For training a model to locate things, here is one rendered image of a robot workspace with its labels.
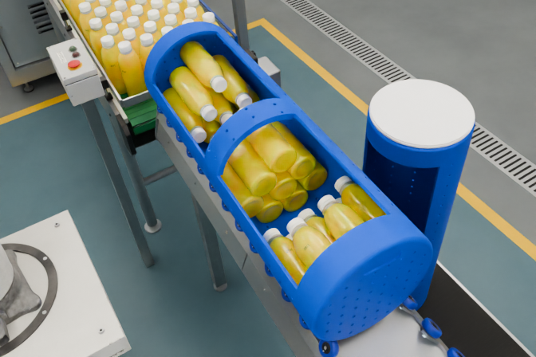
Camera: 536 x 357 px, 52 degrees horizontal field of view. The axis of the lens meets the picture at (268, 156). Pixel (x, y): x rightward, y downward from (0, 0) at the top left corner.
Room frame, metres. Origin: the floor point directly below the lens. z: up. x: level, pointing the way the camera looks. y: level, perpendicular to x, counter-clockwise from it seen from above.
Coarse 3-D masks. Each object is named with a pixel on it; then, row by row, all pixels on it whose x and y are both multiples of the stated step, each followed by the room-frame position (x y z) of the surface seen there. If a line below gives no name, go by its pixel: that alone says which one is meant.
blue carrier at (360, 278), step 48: (240, 48) 1.25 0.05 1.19; (288, 96) 1.03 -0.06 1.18; (192, 144) 0.96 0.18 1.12; (336, 192) 0.85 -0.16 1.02; (336, 240) 0.57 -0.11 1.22; (384, 240) 0.56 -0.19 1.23; (288, 288) 0.55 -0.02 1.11; (336, 288) 0.50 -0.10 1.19; (384, 288) 0.55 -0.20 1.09; (336, 336) 0.50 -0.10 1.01
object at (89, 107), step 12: (84, 108) 1.38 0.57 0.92; (96, 108) 1.39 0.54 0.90; (96, 120) 1.39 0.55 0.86; (96, 132) 1.38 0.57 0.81; (108, 144) 1.39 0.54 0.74; (108, 156) 1.39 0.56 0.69; (108, 168) 1.38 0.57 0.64; (120, 180) 1.39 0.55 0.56; (120, 192) 1.38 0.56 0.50; (120, 204) 1.40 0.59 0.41; (132, 216) 1.39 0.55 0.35; (132, 228) 1.38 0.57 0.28; (144, 240) 1.39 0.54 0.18; (144, 252) 1.39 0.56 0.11; (144, 264) 1.39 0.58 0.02
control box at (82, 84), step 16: (48, 48) 1.47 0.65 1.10; (64, 48) 1.46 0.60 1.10; (80, 48) 1.45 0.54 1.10; (64, 64) 1.37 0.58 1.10; (80, 64) 1.37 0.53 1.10; (64, 80) 1.29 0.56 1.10; (80, 80) 1.31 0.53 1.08; (96, 80) 1.33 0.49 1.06; (80, 96) 1.31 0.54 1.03; (96, 96) 1.32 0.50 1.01
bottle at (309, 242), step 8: (304, 224) 0.69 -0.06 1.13; (296, 232) 0.67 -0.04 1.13; (304, 232) 0.66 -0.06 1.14; (312, 232) 0.65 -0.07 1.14; (320, 232) 0.66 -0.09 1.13; (296, 240) 0.65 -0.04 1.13; (304, 240) 0.64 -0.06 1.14; (312, 240) 0.63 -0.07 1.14; (320, 240) 0.63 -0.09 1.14; (328, 240) 0.64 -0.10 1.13; (296, 248) 0.64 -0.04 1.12; (304, 248) 0.62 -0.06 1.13; (312, 248) 0.62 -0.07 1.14; (320, 248) 0.61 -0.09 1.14; (304, 256) 0.61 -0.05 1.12; (312, 256) 0.60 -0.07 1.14; (304, 264) 0.61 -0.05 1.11
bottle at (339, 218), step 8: (328, 208) 0.71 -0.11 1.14; (336, 208) 0.70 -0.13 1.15; (344, 208) 0.70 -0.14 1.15; (328, 216) 0.69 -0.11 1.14; (336, 216) 0.68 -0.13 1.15; (344, 216) 0.68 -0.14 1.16; (352, 216) 0.67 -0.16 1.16; (360, 216) 0.68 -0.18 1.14; (328, 224) 0.68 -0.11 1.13; (336, 224) 0.67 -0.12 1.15; (344, 224) 0.66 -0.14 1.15; (352, 224) 0.66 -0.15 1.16; (360, 224) 0.65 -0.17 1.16; (336, 232) 0.65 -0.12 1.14; (344, 232) 0.64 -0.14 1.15
